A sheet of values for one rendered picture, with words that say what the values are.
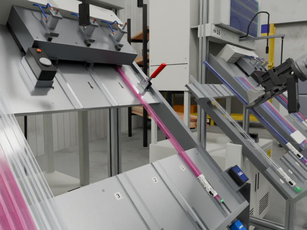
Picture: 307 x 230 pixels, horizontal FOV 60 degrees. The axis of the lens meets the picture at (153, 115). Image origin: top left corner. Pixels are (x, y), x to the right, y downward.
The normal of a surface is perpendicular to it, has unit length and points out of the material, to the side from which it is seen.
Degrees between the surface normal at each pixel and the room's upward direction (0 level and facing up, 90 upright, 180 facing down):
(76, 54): 134
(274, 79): 91
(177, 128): 90
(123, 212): 44
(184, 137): 90
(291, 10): 90
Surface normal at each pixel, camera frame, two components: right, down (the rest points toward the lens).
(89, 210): 0.54, -0.67
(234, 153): -0.63, 0.08
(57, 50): 0.56, 0.74
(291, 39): -0.43, 0.10
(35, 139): 0.91, 0.04
